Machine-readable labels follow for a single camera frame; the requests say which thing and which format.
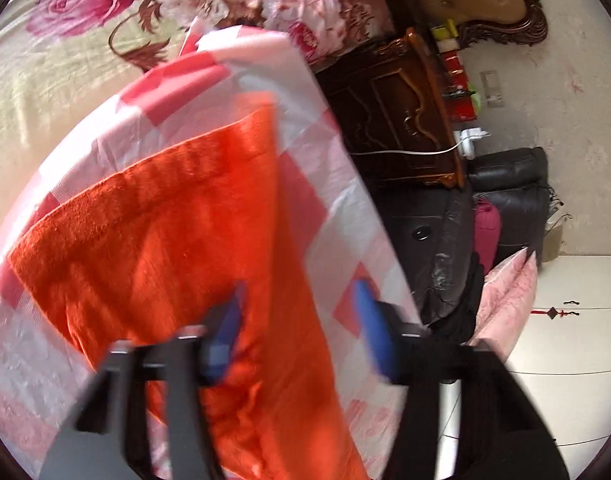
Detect black leather armchair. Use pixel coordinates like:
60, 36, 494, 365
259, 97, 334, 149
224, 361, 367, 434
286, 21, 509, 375
371, 146, 549, 330

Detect floral bed sheet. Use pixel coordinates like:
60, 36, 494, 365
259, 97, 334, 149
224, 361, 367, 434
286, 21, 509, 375
0, 0, 211, 227

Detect pink floral pillow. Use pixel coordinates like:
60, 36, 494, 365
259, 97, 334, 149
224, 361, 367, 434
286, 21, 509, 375
469, 247, 537, 362

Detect white charger cable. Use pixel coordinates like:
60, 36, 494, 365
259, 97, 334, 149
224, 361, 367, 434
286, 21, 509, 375
350, 128, 491, 161

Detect red white checkered tablecloth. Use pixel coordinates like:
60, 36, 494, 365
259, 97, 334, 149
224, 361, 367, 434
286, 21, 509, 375
0, 26, 418, 479

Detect orange pants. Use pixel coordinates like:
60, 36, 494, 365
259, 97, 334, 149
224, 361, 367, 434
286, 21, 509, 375
9, 93, 366, 479

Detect black garment on chair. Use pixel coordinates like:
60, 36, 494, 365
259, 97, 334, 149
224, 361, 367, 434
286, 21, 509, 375
429, 252, 484, 344

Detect maroon cushion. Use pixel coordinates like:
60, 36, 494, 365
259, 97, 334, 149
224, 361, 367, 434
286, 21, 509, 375
473, 198, 502, 274

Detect red hanging wall ornament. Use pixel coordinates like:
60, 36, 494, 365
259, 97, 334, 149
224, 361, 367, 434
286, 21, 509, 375
530, 300, 580, 320

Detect dark wooden nightstand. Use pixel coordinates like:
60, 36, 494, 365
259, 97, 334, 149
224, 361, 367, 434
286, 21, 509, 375
316, 28, 466, 188

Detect floral folded quilt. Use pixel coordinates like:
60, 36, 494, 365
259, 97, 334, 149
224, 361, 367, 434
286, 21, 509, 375
154, 0, 395, 68

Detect wall power outlet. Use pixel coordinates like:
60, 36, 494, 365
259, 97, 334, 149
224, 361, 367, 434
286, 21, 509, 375
480, 70, 505, 107

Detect red box on nightstand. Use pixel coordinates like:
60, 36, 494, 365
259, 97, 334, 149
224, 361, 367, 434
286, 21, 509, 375
440, 50, 478, 122

